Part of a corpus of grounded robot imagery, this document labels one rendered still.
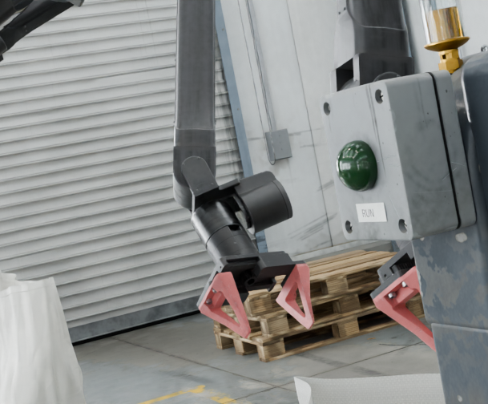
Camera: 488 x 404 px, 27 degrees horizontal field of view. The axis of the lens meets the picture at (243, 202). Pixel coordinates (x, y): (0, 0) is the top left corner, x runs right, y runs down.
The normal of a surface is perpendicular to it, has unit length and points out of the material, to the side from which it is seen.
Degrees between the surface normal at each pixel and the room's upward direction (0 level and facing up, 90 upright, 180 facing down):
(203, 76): 64
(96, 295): 87
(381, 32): 81
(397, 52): 83
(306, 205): 90
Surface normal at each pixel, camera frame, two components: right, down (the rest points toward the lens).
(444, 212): 0.42, -0.04
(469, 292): -0.89, 0.19
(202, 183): 0.06, -0.41
